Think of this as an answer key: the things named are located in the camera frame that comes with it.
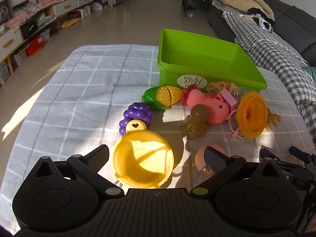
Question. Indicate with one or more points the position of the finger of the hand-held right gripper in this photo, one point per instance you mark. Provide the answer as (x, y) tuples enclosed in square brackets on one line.
[(302, 153), (284, 160)]

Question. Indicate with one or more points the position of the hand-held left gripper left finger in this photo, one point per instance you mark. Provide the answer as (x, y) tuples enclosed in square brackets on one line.
[(98, 158)]

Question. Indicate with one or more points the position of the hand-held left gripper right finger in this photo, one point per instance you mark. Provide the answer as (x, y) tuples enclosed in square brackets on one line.
[(216, 161)]

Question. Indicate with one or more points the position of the pink clear capsule ball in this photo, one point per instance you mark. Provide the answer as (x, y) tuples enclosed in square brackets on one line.
[(200, 158)]

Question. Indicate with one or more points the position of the yellow toy scoop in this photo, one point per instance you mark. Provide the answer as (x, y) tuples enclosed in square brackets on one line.
[(138, 163)]

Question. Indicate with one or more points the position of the brown rubber octopus toy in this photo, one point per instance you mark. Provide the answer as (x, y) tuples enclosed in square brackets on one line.
[(272, 119), (197, 114)]

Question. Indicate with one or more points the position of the pink pig toy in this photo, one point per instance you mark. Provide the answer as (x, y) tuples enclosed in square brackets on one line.
[(217, 111)]

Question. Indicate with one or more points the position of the orange plastic bowl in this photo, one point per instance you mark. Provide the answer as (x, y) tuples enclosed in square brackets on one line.
[(251, 113)]

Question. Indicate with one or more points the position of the purple toy grapes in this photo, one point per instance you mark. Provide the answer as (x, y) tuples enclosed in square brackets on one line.
[(138, 112)]

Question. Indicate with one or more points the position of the pink rectangular block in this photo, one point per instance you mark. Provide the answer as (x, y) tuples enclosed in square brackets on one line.
[(228, 98)]

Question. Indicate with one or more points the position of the clear plastic jar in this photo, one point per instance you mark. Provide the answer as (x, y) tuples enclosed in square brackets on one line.
[(240, 93)]

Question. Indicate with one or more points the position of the toy corn cob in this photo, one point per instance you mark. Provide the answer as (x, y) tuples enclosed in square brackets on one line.
[(167, 95)]

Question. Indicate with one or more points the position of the green plastic box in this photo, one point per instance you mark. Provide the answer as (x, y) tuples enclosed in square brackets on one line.
[(197, 54)]

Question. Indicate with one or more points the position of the teal cloth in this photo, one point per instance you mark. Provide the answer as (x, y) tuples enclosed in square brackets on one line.
[(311, 74)]

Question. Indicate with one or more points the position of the black white gingham blanket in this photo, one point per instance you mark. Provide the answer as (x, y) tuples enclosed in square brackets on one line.
[(266, 49)]

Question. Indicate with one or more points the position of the red storage box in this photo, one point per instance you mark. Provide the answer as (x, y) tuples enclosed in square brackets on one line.
[(34, 45)]

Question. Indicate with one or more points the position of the dark grey sofa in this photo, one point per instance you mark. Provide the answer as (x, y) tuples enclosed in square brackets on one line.
[(296, 22)]

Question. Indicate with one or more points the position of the white ribbon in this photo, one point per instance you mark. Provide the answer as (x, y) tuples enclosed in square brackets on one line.
[(264, 23)]

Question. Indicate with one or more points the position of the row of yellow toys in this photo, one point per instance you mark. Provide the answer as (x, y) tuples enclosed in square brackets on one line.
[(69, 23)]

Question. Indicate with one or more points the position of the white printed carton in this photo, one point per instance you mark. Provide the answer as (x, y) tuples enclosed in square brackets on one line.
[(80, 12)]

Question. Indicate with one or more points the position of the black cloth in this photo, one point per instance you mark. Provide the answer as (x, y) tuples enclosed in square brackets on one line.
[(256, 12)]

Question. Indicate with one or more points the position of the white wooden tv cabinet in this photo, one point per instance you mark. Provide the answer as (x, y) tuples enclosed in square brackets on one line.
[(69, 3)]

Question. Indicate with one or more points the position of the pink table runner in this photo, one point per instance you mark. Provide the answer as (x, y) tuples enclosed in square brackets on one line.
[(37, 8)]

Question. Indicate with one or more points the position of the dark picture frame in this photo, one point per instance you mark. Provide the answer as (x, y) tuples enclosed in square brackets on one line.
[(5, 9)]

